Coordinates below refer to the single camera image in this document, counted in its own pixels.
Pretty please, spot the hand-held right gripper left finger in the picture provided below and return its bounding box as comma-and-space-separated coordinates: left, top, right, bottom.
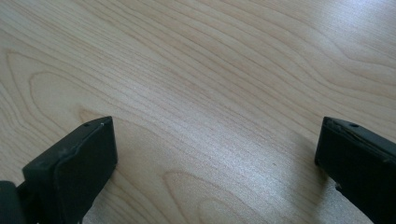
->
21, 116, 119, 224

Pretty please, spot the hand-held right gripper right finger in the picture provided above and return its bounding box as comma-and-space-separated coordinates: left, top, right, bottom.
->
314, 116, 396, 224

